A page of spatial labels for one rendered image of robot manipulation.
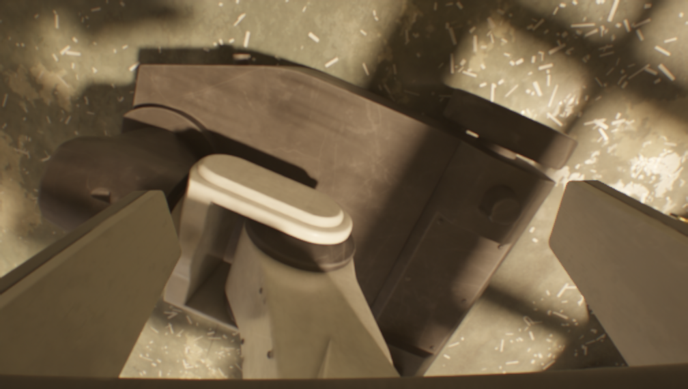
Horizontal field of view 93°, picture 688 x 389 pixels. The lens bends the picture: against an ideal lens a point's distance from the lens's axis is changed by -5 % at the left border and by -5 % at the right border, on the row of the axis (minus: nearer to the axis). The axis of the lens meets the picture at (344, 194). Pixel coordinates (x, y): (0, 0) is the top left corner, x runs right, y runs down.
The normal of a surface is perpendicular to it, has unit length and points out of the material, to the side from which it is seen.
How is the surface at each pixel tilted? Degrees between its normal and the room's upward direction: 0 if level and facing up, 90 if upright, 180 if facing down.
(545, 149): 13
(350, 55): 0
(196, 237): 23
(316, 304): 90
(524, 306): 0
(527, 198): 0
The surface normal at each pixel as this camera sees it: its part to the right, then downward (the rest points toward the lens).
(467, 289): -0.13, 0.35
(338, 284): 0.37, -0.85
